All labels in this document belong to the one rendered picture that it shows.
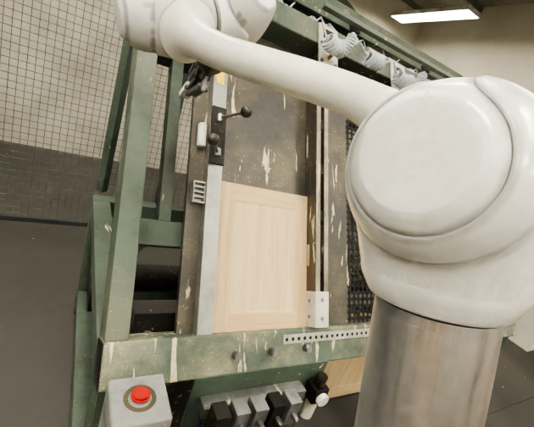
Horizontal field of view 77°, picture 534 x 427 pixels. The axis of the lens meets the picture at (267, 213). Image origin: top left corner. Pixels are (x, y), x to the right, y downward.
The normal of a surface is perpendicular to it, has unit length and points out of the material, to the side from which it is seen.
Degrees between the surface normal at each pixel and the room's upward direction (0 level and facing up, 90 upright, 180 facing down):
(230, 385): 90
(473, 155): 85
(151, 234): 58
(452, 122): 88
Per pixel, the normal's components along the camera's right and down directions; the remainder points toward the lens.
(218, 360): 0.52, -0.14
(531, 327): -0.84, -0.11
